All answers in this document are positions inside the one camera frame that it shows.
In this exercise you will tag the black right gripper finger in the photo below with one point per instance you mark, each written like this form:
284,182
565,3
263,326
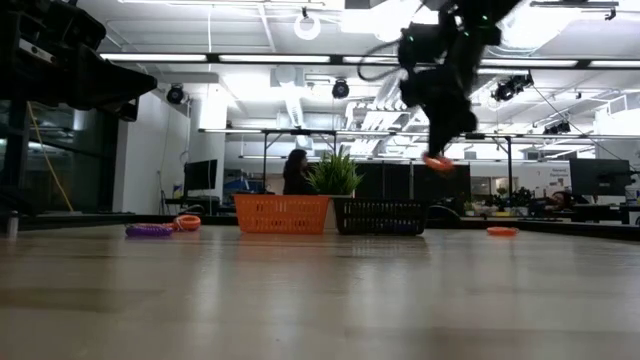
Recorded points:
438,142

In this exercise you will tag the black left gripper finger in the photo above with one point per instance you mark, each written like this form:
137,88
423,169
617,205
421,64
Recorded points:
115,85

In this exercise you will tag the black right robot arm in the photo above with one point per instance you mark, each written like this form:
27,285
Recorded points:
465,30

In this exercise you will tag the black partition panels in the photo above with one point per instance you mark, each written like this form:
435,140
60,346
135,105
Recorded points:
400,185

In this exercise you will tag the black ceiling spotlight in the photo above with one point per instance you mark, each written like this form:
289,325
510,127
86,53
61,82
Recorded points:
510,89

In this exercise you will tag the small potted plant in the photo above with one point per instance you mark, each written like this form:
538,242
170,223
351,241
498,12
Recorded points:
468,207

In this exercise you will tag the black chair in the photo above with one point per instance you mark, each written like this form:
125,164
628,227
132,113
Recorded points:
442,215

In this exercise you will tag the dark leafy plant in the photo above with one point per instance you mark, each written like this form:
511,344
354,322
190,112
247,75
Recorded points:
515,197

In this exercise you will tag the black plastic mesh basket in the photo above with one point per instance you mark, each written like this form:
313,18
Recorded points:
370,212

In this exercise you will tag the green plant in white pot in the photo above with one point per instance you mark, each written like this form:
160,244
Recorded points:
334,175

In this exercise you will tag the black computer monitor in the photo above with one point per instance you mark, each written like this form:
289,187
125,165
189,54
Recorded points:
600,176
200,175

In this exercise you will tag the white poster with text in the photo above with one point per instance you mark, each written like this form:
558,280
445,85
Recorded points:
560,177

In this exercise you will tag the person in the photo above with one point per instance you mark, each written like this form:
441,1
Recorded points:
562,200
295,175

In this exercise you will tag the black office desk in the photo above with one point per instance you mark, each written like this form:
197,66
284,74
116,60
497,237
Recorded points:
195,202

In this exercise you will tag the small white cylinder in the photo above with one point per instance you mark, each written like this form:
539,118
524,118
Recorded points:
12,224

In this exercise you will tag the black overhead light bar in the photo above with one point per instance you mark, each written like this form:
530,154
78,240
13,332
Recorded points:
275,59

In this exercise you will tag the orange plastic mesh basket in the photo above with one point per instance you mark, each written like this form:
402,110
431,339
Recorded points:
280,215

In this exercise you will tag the black wall-mounted box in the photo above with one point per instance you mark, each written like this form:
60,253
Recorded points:
127,110

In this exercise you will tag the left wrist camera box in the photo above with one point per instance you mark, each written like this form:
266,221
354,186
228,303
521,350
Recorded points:
36,51

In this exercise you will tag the round black ceiling camera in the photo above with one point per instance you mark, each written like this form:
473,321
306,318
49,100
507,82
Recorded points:
340,89
175,94

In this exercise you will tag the black frame post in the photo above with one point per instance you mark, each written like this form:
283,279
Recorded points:
15,150

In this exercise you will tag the black workstation frame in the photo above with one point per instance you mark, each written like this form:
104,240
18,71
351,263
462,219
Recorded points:
300,132

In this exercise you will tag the black table edge frame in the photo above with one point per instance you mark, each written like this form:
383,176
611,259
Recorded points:
575,230

